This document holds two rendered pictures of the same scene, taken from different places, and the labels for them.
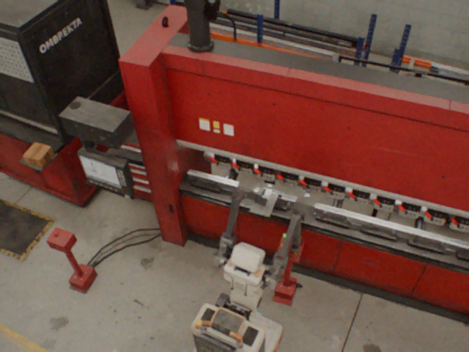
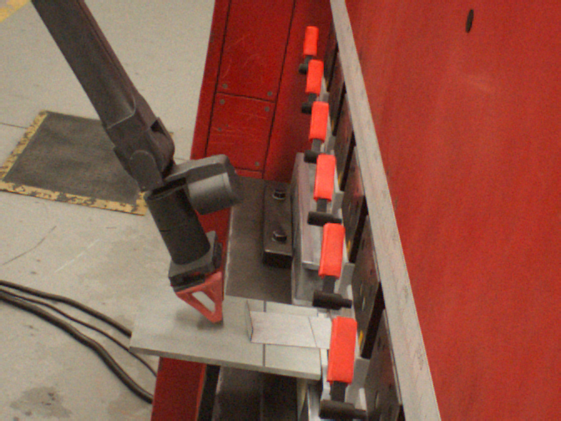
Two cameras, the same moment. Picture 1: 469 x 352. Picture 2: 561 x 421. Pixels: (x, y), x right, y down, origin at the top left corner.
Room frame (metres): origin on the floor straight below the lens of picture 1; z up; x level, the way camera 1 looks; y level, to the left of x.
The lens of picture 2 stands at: (1.98, -1.49, 1.81)
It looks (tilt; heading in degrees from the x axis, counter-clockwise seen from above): 24 degrees down; 62
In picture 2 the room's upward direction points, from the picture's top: 11 degrees clockwise
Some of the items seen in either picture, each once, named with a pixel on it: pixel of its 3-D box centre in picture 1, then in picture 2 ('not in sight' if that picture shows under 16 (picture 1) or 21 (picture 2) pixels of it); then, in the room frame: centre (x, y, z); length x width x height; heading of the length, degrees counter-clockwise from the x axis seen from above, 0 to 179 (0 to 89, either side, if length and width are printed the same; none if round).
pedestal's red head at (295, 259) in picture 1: (290, 248); not in sight; (2.25, -0.47, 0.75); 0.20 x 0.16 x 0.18; 69
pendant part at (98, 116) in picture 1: (106, 152); not in sight; (2.74, 1.03, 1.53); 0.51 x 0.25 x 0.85; 64
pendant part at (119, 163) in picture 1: (108, 170); not in sight; (2.64, 1.02, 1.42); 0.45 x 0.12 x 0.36; 64
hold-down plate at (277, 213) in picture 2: (206, 186); (277, 224); (2.88, 0.26, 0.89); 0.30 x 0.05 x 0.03; 67
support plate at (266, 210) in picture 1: (264, 202); (227, 329); (2.57, -0.26, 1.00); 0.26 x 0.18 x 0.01; 157
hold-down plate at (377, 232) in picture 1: (378, 233); not in sight; (2.27, -1.22, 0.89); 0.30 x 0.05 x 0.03; 67
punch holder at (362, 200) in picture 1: (360, 193); not in sight; (2.41, -1.03, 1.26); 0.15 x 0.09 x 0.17; 67
